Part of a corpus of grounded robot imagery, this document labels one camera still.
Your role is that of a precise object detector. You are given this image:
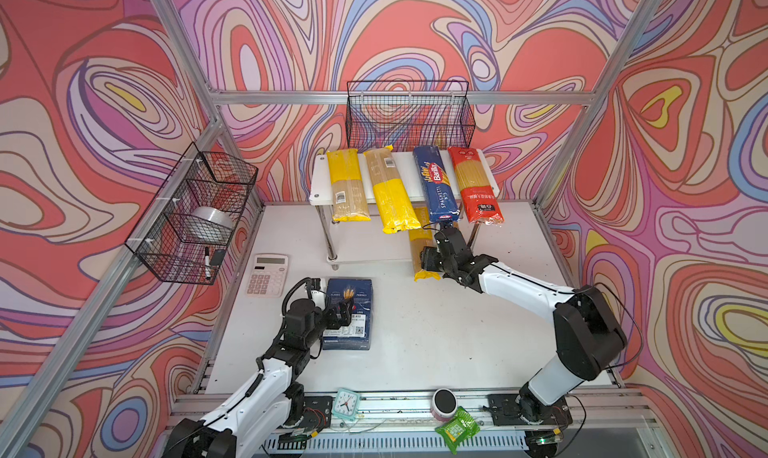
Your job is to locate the blue Barilla pasta box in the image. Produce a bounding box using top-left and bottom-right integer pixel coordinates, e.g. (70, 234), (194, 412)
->
(323, 278), (373, 350)

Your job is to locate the yellow Pastatime spaghetti bag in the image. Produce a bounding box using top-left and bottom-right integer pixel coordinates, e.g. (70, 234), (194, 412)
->
(408, 206), (441, 281)

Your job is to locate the blue Barilla spaghetti box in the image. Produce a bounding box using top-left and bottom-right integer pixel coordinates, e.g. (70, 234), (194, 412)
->
(413, 145), (460, 223)

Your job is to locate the red spaghetti bag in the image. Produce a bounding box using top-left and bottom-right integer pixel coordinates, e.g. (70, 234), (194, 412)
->
(448, 147), (504, 225)

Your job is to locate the yellow narrow spaghetti bag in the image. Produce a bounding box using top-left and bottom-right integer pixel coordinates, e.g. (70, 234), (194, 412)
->
(364, 146), (421, 234)

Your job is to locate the yellow clear spaghetti bag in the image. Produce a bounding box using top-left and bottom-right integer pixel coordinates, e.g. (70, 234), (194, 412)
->
(326, 148), (370, 222)

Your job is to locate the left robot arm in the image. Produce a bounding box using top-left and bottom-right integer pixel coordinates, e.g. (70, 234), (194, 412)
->
(162, 298), (354, 457)

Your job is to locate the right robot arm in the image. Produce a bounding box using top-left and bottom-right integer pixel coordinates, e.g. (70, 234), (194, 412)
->
(418, 225), (628, 424)

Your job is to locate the white two-tier shelf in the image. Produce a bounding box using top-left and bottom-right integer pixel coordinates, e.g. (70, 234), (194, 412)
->
(308, 149), (500, 269)

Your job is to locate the white pink calculator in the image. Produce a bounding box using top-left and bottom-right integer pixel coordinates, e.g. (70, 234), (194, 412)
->
(245, 253), (289, 298)

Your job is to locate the mint alarm clock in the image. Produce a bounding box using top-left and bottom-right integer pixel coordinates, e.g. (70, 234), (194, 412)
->
(331, 388), (361, 423)

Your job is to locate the black marker pen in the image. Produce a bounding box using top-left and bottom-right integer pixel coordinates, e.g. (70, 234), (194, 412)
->
(204, 246), (212, 281)

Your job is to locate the silver tape roll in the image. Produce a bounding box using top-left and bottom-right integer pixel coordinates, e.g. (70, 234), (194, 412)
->
(184, 206), (235, 245)

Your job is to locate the green snack packet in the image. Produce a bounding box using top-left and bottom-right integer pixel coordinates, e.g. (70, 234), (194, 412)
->
(435, 406), (481, 455)

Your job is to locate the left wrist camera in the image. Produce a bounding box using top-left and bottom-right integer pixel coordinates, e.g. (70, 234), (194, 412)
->
(307, 278), (326, 310)

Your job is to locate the black wire basket left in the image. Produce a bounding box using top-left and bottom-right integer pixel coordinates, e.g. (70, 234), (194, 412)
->
(125, 144), (258, 285)

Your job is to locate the black wire basket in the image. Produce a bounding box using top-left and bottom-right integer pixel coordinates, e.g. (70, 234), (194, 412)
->
(345, 78), (476, 152)
(125, 144), (258, 285)

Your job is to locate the black wire basket back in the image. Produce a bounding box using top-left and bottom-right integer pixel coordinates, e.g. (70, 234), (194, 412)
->
(345, 78), (476, 152)

